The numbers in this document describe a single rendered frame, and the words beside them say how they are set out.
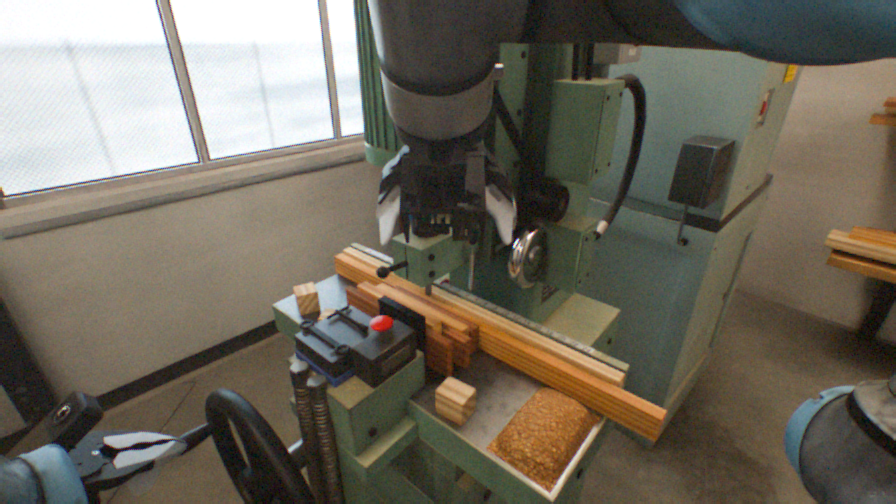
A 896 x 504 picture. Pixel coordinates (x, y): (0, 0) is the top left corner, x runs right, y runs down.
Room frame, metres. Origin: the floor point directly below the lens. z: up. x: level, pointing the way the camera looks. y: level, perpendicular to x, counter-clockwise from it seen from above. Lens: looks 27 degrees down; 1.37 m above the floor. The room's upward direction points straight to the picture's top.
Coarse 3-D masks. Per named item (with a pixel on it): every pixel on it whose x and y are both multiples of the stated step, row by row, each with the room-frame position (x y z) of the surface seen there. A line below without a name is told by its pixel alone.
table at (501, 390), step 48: (336, 288) 0.74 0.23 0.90; (288, 336) 0.66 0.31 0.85; (432, 384) 0.48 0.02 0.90; (480, 384) 0.48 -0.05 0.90; (528, 384) 0.48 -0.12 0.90; (432, 432) 0.41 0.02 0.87; (480, 432) 0.39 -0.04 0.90; (480, 480) 0.36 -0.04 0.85; (528, 480) 0.32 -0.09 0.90; (576, 480) 0.35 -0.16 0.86
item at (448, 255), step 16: (400, 240) 0.62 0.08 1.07; (416, 240) 0.62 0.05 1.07; (432, 240) 0.62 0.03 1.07; (448, 240) 0.63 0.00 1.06; (400, 256) 0.61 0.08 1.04; (416, 256) 0.59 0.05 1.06; (432, 256) 0.59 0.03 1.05; (448, 256) 0.63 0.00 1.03; (464, 256) 0.66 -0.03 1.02; (400, 272) 0.61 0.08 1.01; (416, 272) 0.59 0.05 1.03; (432, 272) 0.59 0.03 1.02; (448, 272) 0.63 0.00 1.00
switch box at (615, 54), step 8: (600, 48) 0.76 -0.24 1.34; (608, 48) 0.75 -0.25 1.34; (616, 48) 0.74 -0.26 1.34; (624, 48) 0.75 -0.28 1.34; (632, 48) 0.77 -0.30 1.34; (640, 48) 0.80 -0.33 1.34; (584, 56) 0.78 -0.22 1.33; (600, 56) 0.76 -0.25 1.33; (608, 56) 0.75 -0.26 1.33; (616, 56) 0.74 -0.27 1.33; (624, 56) 0.75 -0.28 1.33; (632, 56) 0.78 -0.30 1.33; (616, 64) 0.74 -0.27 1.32
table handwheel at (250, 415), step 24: (216, 408) 0.41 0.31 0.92; (240, 408) 0.38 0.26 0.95; (216, 432) 0.45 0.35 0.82; (240, 432) 0.39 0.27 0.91; (264, 432) 0.35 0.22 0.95; (240, 456) 0.46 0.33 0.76; (264, 456) 0.33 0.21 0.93; (288, 456) 0.34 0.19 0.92; (240, 480) 0.37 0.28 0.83; (264, 480) 0.37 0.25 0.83; (288, 480) 0.31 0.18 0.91
